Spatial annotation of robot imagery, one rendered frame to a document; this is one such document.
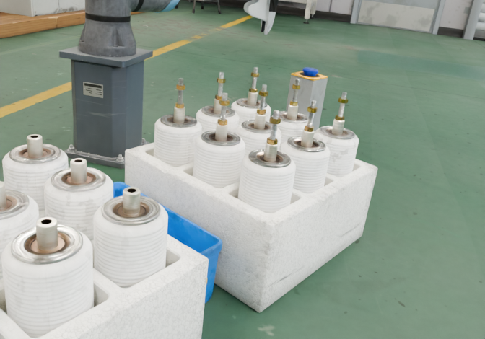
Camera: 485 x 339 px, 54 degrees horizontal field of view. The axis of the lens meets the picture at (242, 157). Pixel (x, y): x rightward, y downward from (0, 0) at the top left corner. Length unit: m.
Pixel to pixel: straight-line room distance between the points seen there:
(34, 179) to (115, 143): 0.60
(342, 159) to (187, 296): 0.47
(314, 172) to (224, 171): 0.17
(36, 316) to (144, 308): 0.13
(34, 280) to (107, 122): 0.83
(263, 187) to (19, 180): 0.38
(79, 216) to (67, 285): 0.16
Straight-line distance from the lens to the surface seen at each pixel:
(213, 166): 0.88
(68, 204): 0.69
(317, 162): 0.90
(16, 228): 0.65
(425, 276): 1.09
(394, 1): 6.05
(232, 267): 0.87
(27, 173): 0.78
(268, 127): 1.00
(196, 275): 0.68
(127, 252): 0.62
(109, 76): 1.30
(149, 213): 0.63
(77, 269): 0.56
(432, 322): 0.98
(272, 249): 0.81
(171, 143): 0.95
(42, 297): 0.57
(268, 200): 0.82
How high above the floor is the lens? 0.57
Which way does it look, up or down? 23 degrees down
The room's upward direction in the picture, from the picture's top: 7 degrees clockwise
